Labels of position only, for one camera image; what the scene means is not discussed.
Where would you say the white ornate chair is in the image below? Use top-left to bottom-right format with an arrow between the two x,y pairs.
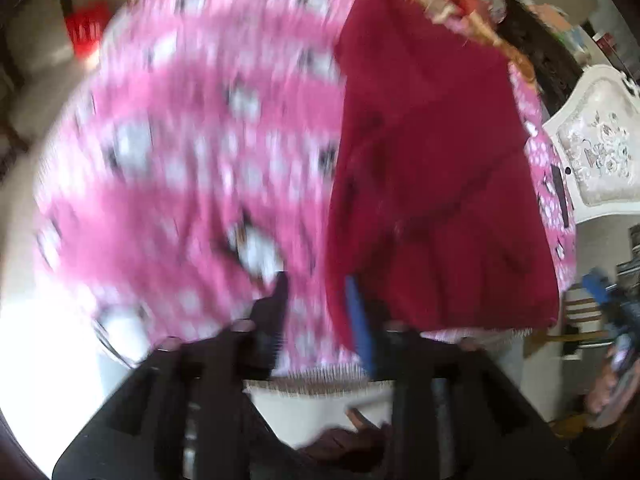
542,64 -> 640,222

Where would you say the orange fringed cloth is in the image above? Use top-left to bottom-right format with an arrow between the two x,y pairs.
367,0 -> 543,93

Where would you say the wooden slatted stool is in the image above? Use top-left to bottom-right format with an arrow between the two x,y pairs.
561,284 -> 615,358

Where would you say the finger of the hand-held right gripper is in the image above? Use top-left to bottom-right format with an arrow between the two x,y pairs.
581,269 -> 622,307

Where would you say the dark red garment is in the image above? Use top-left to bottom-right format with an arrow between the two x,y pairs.
322,0 -> 561,353

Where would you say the pink printed blanket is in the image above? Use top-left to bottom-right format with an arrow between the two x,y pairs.
32,0 -> 580,382

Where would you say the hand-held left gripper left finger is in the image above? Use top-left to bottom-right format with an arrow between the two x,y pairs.
52,272 -> 306,480

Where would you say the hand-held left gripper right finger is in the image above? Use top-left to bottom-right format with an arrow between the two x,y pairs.
345,276 -> 577,480

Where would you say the red box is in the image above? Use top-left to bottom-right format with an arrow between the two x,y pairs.
65,2 -> 112,59

